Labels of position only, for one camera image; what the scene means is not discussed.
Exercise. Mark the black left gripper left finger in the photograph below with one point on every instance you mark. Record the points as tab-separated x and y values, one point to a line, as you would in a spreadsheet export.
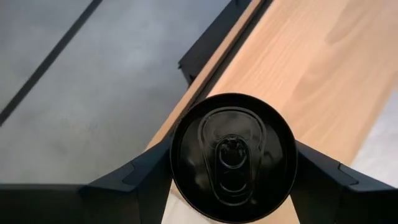
93	202

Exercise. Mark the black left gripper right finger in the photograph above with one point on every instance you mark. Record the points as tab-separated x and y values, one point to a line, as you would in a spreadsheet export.
342	202

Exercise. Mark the white Celsius peach can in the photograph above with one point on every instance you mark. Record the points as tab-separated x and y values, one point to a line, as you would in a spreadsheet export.
233	155

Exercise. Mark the wooden shelf with black frame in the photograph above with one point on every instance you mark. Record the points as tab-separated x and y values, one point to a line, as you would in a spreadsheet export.
311	77

